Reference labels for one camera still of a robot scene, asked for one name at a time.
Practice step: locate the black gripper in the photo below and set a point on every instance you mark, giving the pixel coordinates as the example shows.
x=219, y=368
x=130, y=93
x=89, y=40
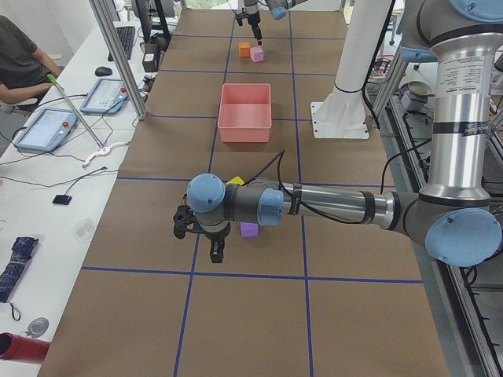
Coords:
x=214, y=236
x=251, y=18

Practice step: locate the light pink foam block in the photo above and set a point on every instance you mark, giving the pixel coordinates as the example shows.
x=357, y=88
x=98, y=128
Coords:
x=257, y=54

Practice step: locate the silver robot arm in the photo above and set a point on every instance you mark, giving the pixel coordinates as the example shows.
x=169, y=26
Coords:
x=450, y=215
x=277, y=8

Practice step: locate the pink plastic bin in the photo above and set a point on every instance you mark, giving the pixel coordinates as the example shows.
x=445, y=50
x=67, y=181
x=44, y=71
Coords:
x=245, y=113

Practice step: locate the orange foam block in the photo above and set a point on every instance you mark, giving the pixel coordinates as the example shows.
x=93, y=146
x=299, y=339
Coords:
x=244, y=49

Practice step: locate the purple foam block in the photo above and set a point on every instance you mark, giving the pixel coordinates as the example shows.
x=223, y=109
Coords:
x=248, y=230

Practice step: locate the yellow foam block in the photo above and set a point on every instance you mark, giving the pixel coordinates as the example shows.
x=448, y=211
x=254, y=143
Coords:
x=236, y=181

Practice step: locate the black keyboard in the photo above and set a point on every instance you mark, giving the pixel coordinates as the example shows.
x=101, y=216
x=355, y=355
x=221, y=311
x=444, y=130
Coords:
x=126, y=36

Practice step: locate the black computer mouse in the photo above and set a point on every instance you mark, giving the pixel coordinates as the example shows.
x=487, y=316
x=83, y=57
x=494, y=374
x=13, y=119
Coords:
x=103, y=71

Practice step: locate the small black device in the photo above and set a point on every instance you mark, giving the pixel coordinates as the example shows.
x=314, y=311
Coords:
x=62, y=200

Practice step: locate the far blue teach pendant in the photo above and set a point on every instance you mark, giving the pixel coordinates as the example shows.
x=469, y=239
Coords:
x=106, y=97

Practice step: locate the blue teach pendant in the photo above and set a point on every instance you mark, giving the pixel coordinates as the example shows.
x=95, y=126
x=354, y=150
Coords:
x=47, y=130
x=106, y=97

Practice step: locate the folded dark blue umbrella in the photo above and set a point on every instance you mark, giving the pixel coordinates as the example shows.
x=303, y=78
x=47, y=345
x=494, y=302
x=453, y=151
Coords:
x=22, y=251

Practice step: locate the near blue teach pendant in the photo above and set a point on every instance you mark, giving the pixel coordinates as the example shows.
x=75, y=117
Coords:
x=47, y=130

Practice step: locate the metal rod green tip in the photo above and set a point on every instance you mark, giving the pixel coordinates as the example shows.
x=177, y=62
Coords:
x=60, y=89

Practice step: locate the red cylinder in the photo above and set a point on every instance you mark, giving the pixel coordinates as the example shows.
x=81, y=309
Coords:
x=23, y=349

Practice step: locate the seated person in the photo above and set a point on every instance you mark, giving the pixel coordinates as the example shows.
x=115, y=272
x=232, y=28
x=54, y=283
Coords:
x=24, y=66

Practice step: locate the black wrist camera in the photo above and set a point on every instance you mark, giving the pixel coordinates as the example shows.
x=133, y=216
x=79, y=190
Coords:
x=240, y=18
x=182, y=219

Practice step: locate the white camera stand base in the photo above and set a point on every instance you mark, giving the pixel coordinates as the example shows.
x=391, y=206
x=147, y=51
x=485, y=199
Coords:
x=341, y=115

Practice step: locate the aluminium frame post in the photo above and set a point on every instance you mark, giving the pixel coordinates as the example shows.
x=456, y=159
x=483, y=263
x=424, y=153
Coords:
x=108, y=30

